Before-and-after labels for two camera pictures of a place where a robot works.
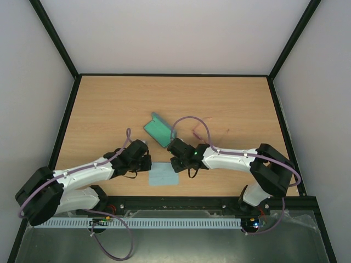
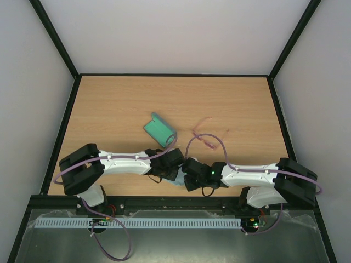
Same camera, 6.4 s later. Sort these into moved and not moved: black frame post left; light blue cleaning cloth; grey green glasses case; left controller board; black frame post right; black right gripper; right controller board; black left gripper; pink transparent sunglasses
Moved: light blue cleaning cloth; pink transparent sunglasses; black left gripper; black right gripper
Not moved: black frame post right; grey green glasses case; black frame post left; left controller board; right controller board
